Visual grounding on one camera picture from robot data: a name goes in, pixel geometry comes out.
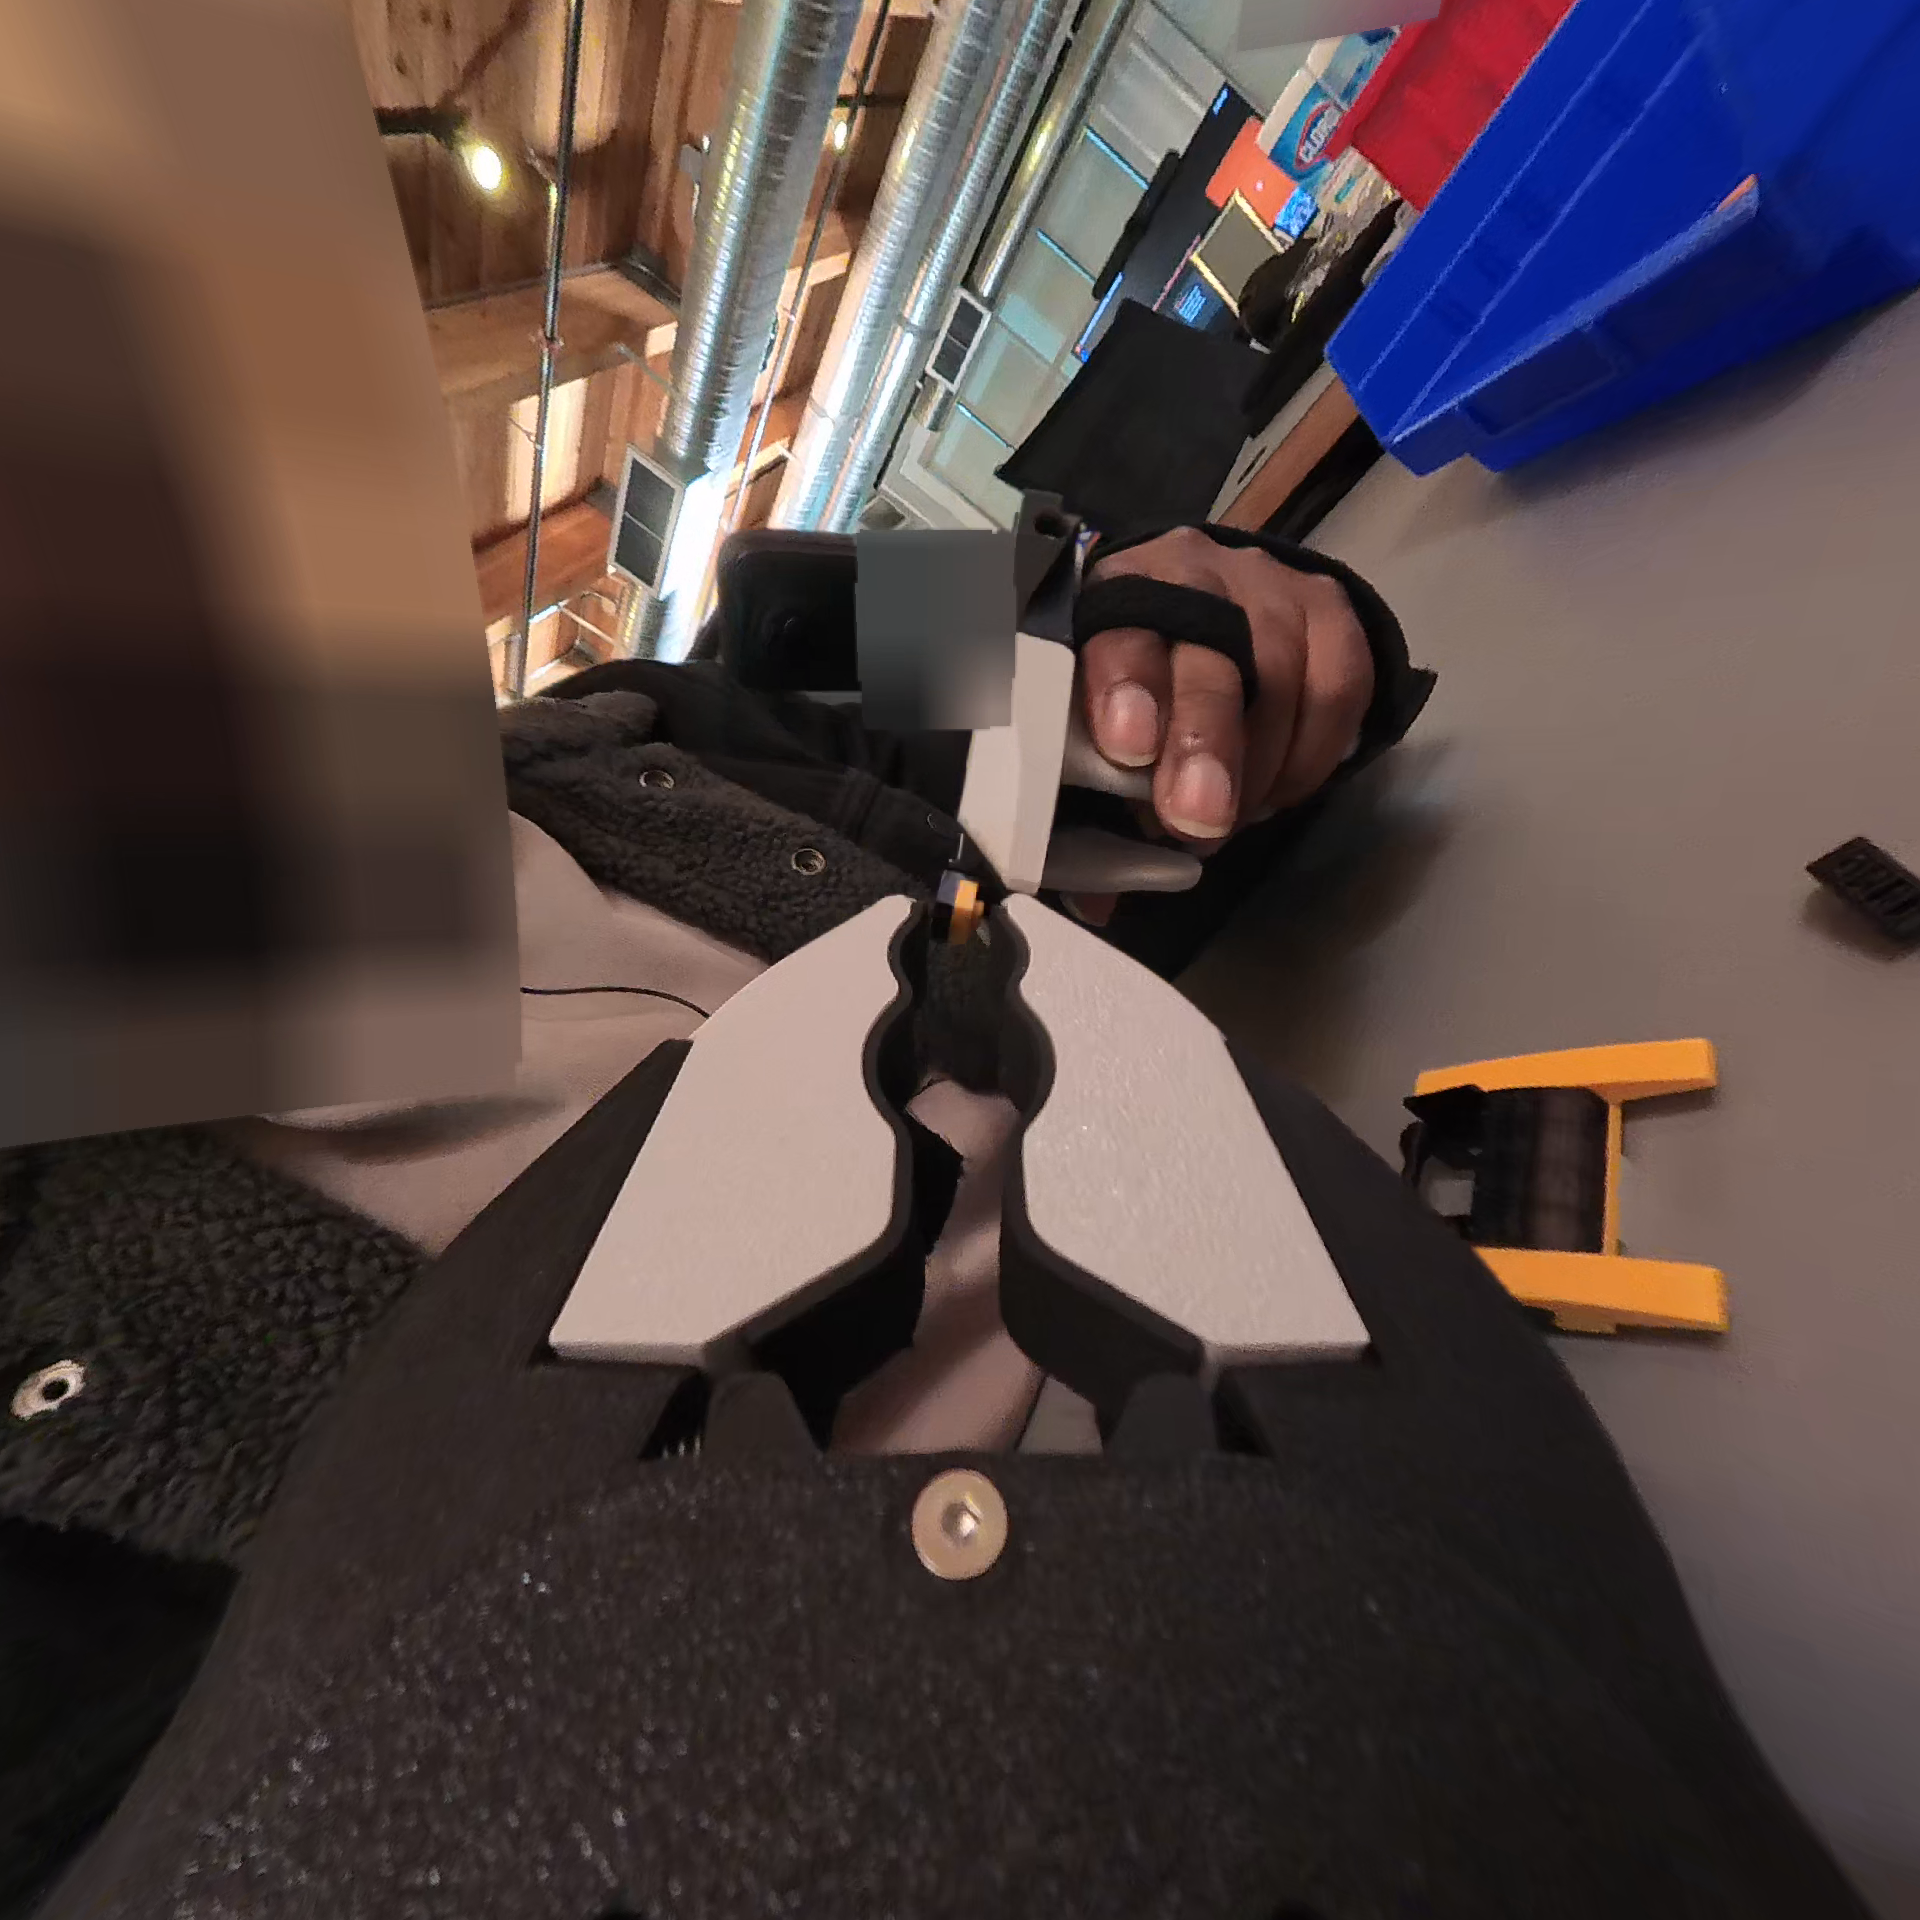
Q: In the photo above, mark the wipes canister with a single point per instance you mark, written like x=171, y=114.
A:
x=1328, y=111

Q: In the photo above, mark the wood-edged grey table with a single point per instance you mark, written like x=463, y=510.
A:
x=1290, y=450

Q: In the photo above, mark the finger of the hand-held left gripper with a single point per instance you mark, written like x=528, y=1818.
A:
x=1028, y=778

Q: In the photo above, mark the small black lego brick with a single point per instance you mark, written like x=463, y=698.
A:
x=942, y=900

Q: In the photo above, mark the large display monitor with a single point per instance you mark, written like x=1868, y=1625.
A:
x=1201, y=195

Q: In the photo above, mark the silver air duct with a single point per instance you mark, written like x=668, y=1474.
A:
x=750, y=225

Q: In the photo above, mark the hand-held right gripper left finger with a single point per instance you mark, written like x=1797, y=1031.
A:
x=750, y=1169

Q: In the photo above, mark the black lego grille tile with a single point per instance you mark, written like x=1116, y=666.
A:
x=1868, y=884

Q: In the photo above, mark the beige sweatshirt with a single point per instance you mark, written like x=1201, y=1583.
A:
x=631, y=932

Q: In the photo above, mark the black fleece jacket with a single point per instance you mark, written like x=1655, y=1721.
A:
x=677, y=810

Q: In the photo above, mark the black mesh office chair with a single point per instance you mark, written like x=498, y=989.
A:
x=1141, y=404

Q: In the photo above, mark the orange black lego subassembly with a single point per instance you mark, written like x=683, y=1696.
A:
x=1561, y=1185

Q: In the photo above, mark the person's left hand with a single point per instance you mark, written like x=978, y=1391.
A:
x=1305, y=675

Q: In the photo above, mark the blue plastic bin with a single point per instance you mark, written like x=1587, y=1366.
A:
x=1649, y=270

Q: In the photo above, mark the ceiling air vent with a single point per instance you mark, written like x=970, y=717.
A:
x=649, y=510

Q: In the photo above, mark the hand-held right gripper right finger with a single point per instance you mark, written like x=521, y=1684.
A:
x=1186, y=1185

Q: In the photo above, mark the red plastic bin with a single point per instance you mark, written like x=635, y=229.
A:
x=1454, y=90

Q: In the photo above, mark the small orange lego plate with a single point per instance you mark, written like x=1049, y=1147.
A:
x=970, y=907

